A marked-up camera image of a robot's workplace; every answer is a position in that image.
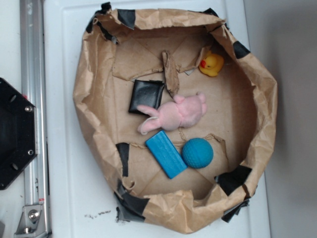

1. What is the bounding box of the blue rectangular block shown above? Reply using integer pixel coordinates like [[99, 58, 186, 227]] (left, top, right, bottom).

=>
[[146, 130, 188, 179]]

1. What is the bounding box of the brown paper bag bin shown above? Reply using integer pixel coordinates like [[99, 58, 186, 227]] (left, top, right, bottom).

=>
[[73, 3, 277, 234]]

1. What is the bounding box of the pink plush bunny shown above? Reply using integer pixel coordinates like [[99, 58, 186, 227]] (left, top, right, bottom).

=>
[[137, 92, 207, 135]]

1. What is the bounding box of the black square pouch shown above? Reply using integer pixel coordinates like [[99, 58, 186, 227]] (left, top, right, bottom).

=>
[[128, 80, 165, 115]]

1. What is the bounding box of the blue dimpled ball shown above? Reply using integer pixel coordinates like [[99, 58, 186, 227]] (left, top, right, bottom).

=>
[[182, 138, 213, 169]]

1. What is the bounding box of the yellow rubber duck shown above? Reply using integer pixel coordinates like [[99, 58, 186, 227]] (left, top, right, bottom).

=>
[[199, 51, 224, 77]]

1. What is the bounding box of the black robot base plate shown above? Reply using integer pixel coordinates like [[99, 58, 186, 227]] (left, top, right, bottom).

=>
[[0, 78, 37, 190]]

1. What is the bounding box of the aluminium extrusion rail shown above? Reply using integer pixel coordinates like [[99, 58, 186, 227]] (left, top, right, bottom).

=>
[[19, 0, 52, 238]]

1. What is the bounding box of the metal corner bracket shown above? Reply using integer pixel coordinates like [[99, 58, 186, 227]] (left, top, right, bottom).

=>
[[14, 204, 47, 238]]

